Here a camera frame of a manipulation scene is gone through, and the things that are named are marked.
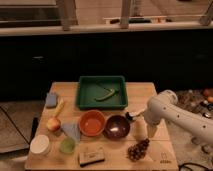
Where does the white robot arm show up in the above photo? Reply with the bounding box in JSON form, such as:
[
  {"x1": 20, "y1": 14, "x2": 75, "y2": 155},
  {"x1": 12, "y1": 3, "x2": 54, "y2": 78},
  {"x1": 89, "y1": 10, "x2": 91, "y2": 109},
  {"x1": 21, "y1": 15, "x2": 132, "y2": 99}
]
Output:
[{"x1": 143, "y1": 90, "x2": 213, "y2": 145}]

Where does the green plastic cup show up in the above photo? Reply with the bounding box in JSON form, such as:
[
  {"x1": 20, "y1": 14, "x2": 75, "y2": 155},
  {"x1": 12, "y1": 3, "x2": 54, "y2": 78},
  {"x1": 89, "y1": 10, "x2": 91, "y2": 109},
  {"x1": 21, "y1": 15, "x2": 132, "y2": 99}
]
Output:
[{"x1": 59, "y1": 137, "x2": 75, "y2": 154}]

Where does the brown pine cone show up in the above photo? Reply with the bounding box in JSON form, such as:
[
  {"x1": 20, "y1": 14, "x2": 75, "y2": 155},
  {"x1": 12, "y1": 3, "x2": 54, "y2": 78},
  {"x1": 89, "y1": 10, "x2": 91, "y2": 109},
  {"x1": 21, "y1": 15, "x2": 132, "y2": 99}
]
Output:
[{"x1": 127, "y1": 139, "x2": 149, "y2": 162}]

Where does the dark brown bowl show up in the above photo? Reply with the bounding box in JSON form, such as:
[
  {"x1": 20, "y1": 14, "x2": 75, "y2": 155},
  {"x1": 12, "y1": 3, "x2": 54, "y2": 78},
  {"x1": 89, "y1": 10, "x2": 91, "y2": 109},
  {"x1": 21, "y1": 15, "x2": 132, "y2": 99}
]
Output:
[{"x1": 103, "y1": 115, "x2": 130, "y2": 140}]

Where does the green pea pod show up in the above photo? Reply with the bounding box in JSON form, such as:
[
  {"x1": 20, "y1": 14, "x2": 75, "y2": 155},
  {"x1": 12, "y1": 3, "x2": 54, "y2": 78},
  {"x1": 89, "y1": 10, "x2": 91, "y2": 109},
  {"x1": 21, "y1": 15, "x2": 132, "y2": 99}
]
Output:
[{"x1": 95, "y1": 89, "x2": 116, "y2": 101}]

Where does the orange plastic bowl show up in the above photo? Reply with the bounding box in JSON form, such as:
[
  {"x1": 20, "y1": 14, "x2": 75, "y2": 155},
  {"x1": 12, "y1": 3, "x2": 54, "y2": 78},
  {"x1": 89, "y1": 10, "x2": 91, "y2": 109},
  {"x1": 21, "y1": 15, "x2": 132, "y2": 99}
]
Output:
[{"x1": 78, "y1": 110, "x2": 106, "y2": 137}]

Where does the green plastic tray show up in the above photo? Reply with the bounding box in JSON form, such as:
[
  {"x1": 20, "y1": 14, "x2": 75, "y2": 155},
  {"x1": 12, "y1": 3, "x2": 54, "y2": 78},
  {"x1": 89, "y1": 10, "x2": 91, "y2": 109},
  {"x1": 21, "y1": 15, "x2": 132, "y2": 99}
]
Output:
[{"x1": 76, "y1": 76, "x2": 128, "y2": 110}]

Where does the rectangular brown sponge block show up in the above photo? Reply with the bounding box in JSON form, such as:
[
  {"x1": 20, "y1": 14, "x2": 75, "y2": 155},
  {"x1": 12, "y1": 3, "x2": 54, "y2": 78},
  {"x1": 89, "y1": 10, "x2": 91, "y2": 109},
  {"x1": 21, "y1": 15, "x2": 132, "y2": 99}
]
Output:
[{"x1": 78, "y1": 148, "x2": 105, "y2": 167}]

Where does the light blue cloth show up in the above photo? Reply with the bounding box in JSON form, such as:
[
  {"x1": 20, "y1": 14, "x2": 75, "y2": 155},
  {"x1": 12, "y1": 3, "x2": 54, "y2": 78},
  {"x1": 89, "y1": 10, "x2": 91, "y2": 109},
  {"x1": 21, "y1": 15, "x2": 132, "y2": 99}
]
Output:
[{"x1": 61, "y1": 123, "x2": 81, "y2": 143}]

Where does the yellow red apple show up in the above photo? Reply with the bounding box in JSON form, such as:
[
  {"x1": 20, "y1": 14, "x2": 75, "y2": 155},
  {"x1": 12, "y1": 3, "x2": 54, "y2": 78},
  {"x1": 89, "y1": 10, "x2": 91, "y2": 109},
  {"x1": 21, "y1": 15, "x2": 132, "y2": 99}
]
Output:
[{"x1": 46, "y1": 117, "x2": 61, "y2": 132}]

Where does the blue sponge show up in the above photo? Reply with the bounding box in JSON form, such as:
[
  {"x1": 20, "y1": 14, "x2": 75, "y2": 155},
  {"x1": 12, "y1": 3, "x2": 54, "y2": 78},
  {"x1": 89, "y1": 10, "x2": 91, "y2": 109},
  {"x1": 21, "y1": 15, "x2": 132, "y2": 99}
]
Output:
[{"x1": 45, "y1": 93, "x2": 58, "y2": 108}]

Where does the white round lid container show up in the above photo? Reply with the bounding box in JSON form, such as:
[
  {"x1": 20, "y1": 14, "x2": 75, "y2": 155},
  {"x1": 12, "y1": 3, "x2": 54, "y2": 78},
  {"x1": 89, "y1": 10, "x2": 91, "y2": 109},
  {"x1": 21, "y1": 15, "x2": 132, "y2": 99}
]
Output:
[{"x1": 30, "y1": 135, "x2": 51, "y2": 155}]

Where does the black cable on floor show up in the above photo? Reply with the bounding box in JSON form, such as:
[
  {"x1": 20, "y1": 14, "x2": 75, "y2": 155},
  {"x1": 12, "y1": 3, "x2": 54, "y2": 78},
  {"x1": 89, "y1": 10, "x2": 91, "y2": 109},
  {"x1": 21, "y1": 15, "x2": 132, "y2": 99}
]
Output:
[{"x1": 178, "y1": 161, "x2": 212, "y2": 171}]

